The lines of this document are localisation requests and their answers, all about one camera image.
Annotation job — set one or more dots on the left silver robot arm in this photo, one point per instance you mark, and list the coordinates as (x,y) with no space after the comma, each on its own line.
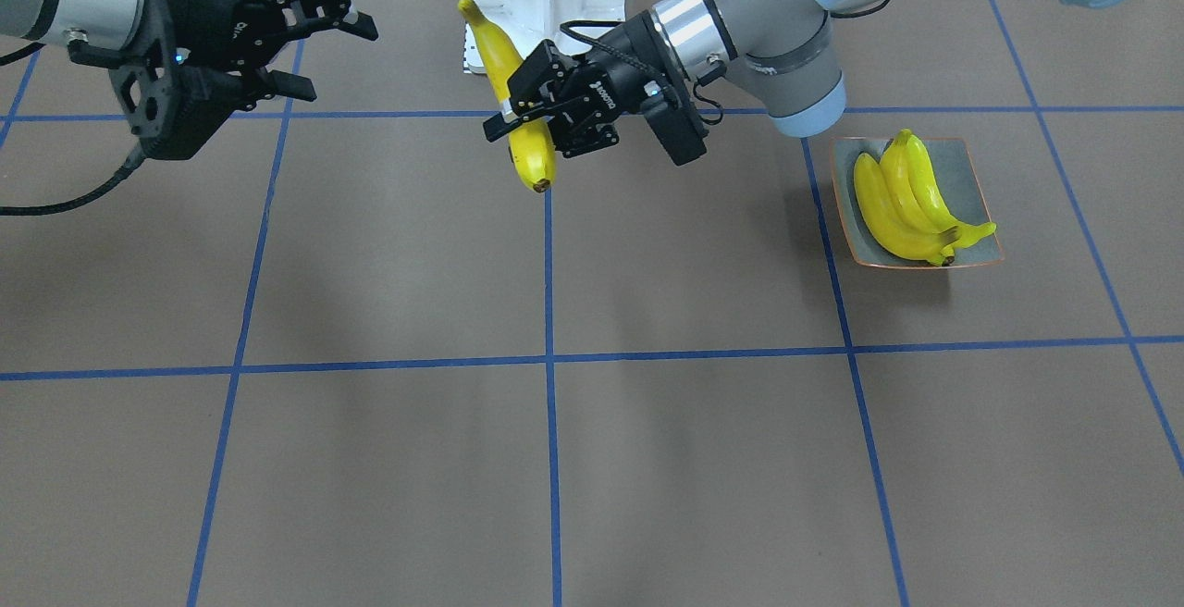
(779,51)

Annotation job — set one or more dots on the grey square plate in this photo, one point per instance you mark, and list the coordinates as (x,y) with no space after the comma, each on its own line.
(957,180)

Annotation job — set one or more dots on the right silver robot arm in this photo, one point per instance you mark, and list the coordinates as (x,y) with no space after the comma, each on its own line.
(181,68)

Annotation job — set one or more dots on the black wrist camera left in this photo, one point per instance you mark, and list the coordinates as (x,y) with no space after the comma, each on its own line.
(672,117)

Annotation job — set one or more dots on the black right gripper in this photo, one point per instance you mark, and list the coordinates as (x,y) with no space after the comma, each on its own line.
(190,7)

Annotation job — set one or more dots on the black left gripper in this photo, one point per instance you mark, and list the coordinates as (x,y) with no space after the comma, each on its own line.
(618,73)

